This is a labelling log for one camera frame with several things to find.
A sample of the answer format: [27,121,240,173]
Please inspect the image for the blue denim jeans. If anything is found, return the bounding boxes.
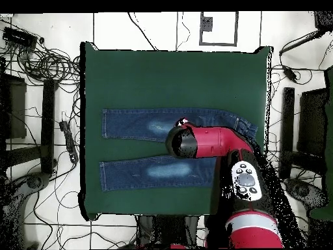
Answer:
[98,107,259,193]

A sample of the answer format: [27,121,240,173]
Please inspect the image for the dark flat panel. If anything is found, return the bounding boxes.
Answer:
[0,74,27,140]
[297,87,329,158]

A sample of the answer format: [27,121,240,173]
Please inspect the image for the dark green table cloth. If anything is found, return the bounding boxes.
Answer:
[79,41,274,221]

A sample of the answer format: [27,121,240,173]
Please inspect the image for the black power strip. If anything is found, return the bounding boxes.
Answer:
[59,120,79,164]

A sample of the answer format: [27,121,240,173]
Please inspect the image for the black stand leg bar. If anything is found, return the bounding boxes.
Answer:
[40,79,57,174]
[280,87,296,180]

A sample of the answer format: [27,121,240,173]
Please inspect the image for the small grey square patch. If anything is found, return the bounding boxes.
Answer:
[201,16,214,33]

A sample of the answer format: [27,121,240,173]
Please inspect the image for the black round stand base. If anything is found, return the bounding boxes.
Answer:
[284,178,326,208]
[24,172,51,190]

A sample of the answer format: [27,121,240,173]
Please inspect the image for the black power brick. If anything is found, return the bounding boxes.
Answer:
[282,64,299,83]

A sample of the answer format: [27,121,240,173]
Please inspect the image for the black rod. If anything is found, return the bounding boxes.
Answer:
[278,29,324,56]

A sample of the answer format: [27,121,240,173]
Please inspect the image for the black corner box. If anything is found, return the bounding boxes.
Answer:
[313,10,333,33]

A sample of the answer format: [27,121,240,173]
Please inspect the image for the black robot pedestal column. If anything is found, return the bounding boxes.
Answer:
[137,215,201,248]

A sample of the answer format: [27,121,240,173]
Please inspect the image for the long black floor cable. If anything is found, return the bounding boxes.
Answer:
[126,12,159,51]

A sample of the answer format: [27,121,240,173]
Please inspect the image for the grey square floor frame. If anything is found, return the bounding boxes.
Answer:
[199,11,239,47]

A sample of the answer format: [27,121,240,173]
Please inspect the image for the tangle of black cables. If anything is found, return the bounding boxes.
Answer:
[17,45,81,85]

